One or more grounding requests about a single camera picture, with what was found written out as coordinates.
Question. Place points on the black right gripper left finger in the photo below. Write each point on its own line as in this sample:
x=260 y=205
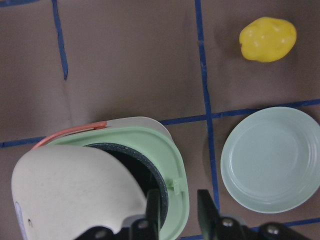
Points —
x=152 y=214

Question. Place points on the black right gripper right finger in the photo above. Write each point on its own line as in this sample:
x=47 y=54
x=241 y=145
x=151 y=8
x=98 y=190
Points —
x=207 y=214

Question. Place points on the white rice cooker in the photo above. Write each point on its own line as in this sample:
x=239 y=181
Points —
x=99 y=175

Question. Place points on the light green plate near cooker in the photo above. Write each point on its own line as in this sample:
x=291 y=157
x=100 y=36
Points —
x=270 y=162

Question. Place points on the brown paper table cover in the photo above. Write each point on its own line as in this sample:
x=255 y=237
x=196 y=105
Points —
x=176 y=61

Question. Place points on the yellow toy potato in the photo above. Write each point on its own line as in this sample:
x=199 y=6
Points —
x=267 y=39

